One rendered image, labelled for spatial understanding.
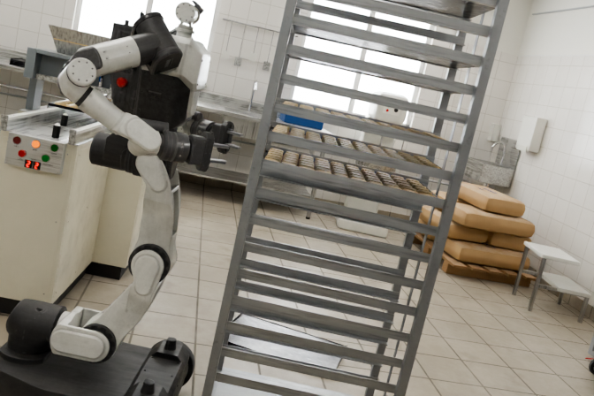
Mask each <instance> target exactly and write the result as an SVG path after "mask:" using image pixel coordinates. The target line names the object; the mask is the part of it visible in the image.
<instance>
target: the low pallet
mask: <svg viewBox="0 0 594 396"><path fill-rule="evenodd" d="M415 233H416V235H415V237H414V240H413V243H415V244H420V245H422V244H423V238H424V235H422V234H421V233H420V232H415ZM433 243H434V241H431V240H429V239H428V238H427V239H426V242H425V246H424V250H423V252H424V253H427V254H430V253H431V250H432V247H433ZM442 260H444V262H443V266H442V270H443V271H444V272H445V273H448V274H454V275H459V276H464V277H470V278H479V279H484V280H490V281H495V282H500V283H506V284H511V285H514V283H515V280H516V277H517V273H518V271H517V270H507V269H501V268H496V267H491V266H484V265H479V264H473V263H464V262H460V261H458V260H457V259H455V258H454V257H452V256H451V255H449V254H448V253H447V252H446V251H445V250H444V252H443V255H442ZM531 280H532V281H536V277H534V276H532V275H530V274H526V273H522V276H521V279H520V283H519V286H526V287H529V284H530V281H531Z"/></svg>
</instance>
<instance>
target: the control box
mask: <svg viewBox="0 0 594 396"><path fill-rule="evenodd" d="M16 136H18V137H20V139H21V142H20V143H19V144H16V143H14V141H13V138H14V137H16ZM33 141H39V143H40V146H39V147H38V148H34V147H33V145H32V142H33ZM53 144H56V145H57V146H58V151H56V152H54V151H52V150H51V148H50V147H51V146H52V145H53ZM66 147H67V143H65V142H62V141H53V140H49V139H45V138H41V137H36V136H32V135H28V134H23V133H15V132H9V137H8V142H7V149H6V154H5V159H4V163H5V164H11V165H16V166H20V167H25V168H29V169H33V170H37V171H45V172H50V173H55V174H58V175H60V174H62V171H63V166H64V161H65V152H66ZM20 150H24V151H25V152H26V155H25V156H23V157H21V156H19V151H20ZM44 155H47V156H48V157H49V161H48V162H43V160H42V156H44ZM27 161H30V162H31V163H30V167H27V166H29V162H28V163H27ZM35 163H38V164H39V165H38V168H37V166H35V168H37V169H35V168H34V164H35Z"/></svg>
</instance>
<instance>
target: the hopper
mask: <svg viewBox="0 0 594 396"><path fill-rule="evenodd" d="M49 29H50V32H51V34H52V38H53V41H54V43H55V46H56V49H57V53H61V54H65V55H69V56H72V55H73V54H74V53H75V52H76V51H77V50H78V49H79V48H82V47H86V46H90V45H94V44H97V43H101V42H108V41H110V38H109V37H105V36H101V35H97V34H90V33H86V32H81V31H78V30H74V29H70V28H66V27H58V26H54V25H50V24H49Z"/></svg>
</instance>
